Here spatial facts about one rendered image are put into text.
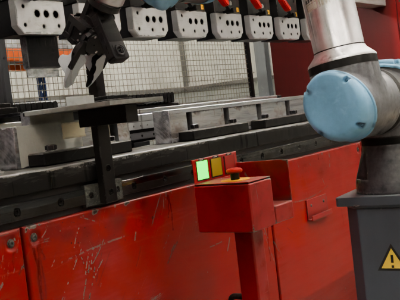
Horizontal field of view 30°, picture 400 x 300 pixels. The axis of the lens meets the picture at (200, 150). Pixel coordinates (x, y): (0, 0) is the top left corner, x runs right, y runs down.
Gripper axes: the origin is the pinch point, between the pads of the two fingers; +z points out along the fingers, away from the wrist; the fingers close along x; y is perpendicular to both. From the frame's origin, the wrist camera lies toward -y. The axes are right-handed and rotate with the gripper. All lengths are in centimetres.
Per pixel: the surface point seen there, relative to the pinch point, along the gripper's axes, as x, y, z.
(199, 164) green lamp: -27.5, -21.1, 10.8
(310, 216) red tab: -99, -26, 39
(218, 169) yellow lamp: -35.2, -22.0, 12.8
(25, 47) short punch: 3.8, 16.3, 0.4
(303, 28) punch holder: -131, 27, -2
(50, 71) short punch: -3.4, 13.6, 5.3
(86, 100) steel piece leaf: -2.3, -1.3, 3.5
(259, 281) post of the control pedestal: -34, -48, 28
